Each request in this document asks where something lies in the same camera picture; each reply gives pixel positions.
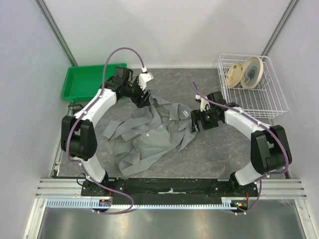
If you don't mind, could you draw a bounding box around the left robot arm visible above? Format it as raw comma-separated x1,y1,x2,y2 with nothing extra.
61,67,153,196

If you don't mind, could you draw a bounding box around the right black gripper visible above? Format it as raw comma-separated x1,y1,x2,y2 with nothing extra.
190,108,219,133

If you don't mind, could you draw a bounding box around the aluminium frame rail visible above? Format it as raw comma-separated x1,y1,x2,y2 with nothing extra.
24,177,319,239

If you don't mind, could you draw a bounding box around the white wire basket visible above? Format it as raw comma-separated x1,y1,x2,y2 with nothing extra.
218,53,288,119

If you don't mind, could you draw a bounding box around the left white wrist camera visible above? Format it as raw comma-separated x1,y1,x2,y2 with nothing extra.
138,73,154,91

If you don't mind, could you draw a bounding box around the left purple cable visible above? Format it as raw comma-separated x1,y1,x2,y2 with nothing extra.
66,47,148,215

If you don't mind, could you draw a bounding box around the beige plate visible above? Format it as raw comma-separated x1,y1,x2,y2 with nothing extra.
226,62,243,88

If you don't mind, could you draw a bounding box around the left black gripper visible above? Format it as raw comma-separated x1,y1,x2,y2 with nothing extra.
123,77,151,109

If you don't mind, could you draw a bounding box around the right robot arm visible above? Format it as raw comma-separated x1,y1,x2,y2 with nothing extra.
191,92,292,196

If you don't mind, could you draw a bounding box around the blue-white cable duct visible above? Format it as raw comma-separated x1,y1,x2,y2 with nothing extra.
46,198,237,210

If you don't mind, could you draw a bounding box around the green plastic tray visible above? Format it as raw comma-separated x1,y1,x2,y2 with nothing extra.
61,63,128,103

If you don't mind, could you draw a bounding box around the beige bowl blue centre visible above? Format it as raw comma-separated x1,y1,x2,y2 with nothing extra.
240,56,264,89

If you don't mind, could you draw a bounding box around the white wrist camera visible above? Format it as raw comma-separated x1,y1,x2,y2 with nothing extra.
138,73,154,91
195,95,211,112

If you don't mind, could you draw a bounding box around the purple cable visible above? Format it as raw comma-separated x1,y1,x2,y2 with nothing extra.
191,81,291,216
66,47,148,215

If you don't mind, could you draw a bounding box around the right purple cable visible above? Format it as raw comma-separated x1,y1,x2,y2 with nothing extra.
191,81,291,216

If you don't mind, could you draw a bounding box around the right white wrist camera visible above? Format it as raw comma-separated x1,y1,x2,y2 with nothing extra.
195,95,211,112

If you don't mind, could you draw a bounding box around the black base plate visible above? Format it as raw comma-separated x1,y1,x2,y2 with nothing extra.
81,176,260,206

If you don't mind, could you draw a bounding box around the grey button shirt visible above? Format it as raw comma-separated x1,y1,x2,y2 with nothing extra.
103,96,196,176

